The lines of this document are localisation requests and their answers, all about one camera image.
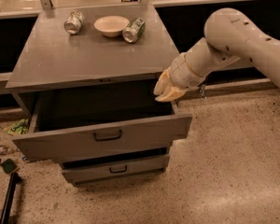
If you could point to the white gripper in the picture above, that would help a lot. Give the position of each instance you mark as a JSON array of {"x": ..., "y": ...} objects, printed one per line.
[{"x": 181, "y": 72}]

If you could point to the grey top drawer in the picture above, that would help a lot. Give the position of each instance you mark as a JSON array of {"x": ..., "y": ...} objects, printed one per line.
[{"x": 104, "y": 133}]

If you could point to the grey drawer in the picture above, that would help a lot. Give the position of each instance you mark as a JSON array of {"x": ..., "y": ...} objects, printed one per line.
[
  {"x": 77, "y": 176},
  {"x": 104, "y": 133}
]

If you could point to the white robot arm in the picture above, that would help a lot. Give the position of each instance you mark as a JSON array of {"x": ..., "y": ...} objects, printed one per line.
[{"x": 229, "y": 36}]

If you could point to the grey drawer cabinet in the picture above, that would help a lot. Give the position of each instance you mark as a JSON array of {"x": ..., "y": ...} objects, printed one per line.
[{"x": 67, "y": 75}]

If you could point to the grey bottom drawer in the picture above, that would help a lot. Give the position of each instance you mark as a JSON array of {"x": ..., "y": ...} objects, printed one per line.
[{"x": 77, "y": 176}]

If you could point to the green soda can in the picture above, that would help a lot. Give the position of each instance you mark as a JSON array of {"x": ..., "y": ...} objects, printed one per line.
[{"x": 133, "y": 31}]

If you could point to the white bowl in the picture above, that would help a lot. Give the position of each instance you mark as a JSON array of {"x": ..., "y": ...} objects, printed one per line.
[{"x": 111, "y": 26}]

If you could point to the silver can on left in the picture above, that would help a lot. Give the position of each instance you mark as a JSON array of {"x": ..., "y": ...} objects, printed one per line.
[{"x": 74, "y": 22}]

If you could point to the clear plastic bottle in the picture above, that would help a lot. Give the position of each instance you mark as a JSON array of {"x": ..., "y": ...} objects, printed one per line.
[{"x": 6, "y": 150}]

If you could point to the green sponge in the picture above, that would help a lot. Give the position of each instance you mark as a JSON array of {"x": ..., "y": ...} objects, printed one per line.
[{"x": 9, "y": 166}]

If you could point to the black stand leg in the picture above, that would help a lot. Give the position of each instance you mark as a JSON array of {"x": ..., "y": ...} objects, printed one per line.
[{"x": 13, "y": 181}]

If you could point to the metal bracket on rail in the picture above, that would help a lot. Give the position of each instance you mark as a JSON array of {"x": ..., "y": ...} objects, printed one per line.
[{"x": 202, "y": 89}]

